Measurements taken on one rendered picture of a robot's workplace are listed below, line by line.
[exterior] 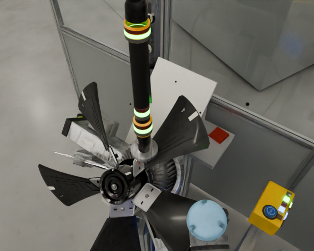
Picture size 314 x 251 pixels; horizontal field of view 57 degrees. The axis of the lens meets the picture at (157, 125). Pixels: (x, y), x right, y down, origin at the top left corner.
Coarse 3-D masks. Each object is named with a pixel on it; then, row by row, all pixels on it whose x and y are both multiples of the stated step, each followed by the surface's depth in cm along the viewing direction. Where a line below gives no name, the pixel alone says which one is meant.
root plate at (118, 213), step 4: (112, 204) 99; (124, 204) 101; (128, 204) 101; (132, 204) 102; (112, 208) 99; (116, 208) 100; (120, 208) 100; (128, 208) 101; (112, 212) 99; (116, 212) 100; (120, 212) 101; (124, 212) 101; (128, 212) 102; (132, 212) 102; (112, 216) 100; (116, 216) 100; (120, 216) 101; (124, 216) 101; (128, 216) 102
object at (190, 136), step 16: (176, 112) 93; (192, 112) 88; (160, 128) 96; (176, 128) 89; (192, 128) 85; (160, 144) 91; (176, 144) 86; (192, 144) 83; (208, 144) 80; (160, 160) 88
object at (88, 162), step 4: (56, 152) 123; (68, 156) 119; (72, 156) 118; (88, 160) 115; (88, 164) 114; (92, 164) 113; (96, 164) 113; (100, 164) 112; (104, 168) 111; (108, 168) 111
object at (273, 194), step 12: (264, 192) 109; (276, 192) 109; (264, 204) 106; (276, 204) 106; (288, 204) 106; (252, 216) 106; (264, 216) 103; (276, 216) 103; (264, 228) 107; (276, 228) 102
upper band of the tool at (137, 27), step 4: (124, 20) 47; (148, 20) 47; (124, 24) 46; (128, 24) 49; (132, 24) 49; (144, 24) 49; (148, 24) 46; (128, 28) 46; (132, 28) 46; (136, 28) 46; (140, 28) 46; (144, 28) 46
